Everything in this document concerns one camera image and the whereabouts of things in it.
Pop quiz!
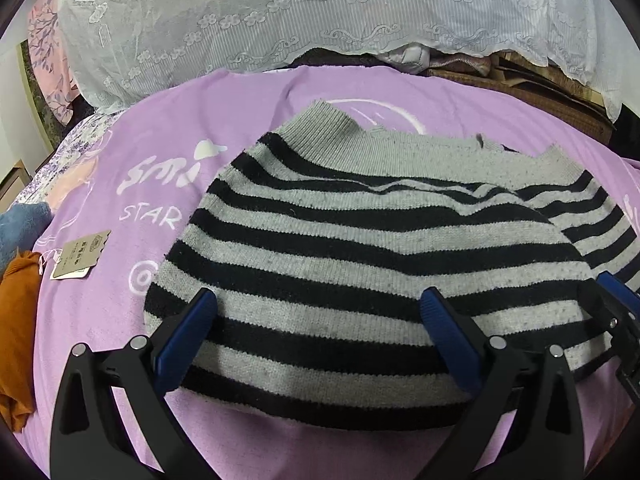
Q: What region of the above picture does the black grey striped sweater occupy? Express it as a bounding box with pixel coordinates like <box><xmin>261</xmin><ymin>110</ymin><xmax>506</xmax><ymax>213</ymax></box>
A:
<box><xmin>143</xmin><ymin>102</ymin><xmax>639</xmax><ymax>431</ymax></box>

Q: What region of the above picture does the beige clothing hang tag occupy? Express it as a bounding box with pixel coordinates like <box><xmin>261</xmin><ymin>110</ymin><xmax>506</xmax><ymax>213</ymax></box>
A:
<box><xmin>51</xmin><ymin>230</ymin><xmax>111</xmax><ymax>281</ymax></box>

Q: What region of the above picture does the orange garment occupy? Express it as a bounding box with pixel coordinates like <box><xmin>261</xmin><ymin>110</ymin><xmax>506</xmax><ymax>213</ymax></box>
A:
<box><xmin>0</xmin><ymin>252</ymin><xmax>41</xmax><ymax>432</ymax></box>

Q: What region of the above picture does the blue fleece garment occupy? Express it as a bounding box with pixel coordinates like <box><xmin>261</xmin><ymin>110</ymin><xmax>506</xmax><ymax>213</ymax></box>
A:
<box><xmin>0</xmin><ymin>202</ymin><xmax>53</xmax><ymax>273</ymax></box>

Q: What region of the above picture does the purple smile bed sheet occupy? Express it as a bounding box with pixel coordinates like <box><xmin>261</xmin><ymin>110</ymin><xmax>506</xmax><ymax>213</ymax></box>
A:
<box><xmin>17</xmin><ymin>67</ymin><xmax>639</xmax><ymax>479</ymax></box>

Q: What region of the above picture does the purple floral bedding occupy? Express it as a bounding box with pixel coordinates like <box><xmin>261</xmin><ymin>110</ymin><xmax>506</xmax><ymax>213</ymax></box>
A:
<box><xmin>12</xmin><ymin>112</ymin><xmax>122</xmax><ymax>205</ymax></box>

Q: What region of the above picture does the white folded cloth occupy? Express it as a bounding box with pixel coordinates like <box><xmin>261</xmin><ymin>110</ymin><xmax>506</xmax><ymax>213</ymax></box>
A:
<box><xmin>376</xmin><ymin>42</ymin><xmax>431</xmax><ymax>75</ymax></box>

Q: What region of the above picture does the pink floral fabric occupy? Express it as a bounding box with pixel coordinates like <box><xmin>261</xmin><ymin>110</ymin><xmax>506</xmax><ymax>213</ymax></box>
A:
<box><xmin>27</xmin><ymin>0</ymin><xmax>79</xmax><ymax>126</ymax></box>

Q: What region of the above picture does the white lace cover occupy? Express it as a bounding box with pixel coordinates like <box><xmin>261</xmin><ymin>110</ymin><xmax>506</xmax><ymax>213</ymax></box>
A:
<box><xmin>58</xmin><ymin>0</ymin><xmax>639</xmax><ymax>118</ymax></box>

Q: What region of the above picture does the wooden picture frame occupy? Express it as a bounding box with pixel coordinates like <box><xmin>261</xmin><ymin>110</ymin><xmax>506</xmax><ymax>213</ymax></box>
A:
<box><xmin>0</xmin><ymin>160</ymin><xmax>32</xmax><ymax>212</ymax></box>

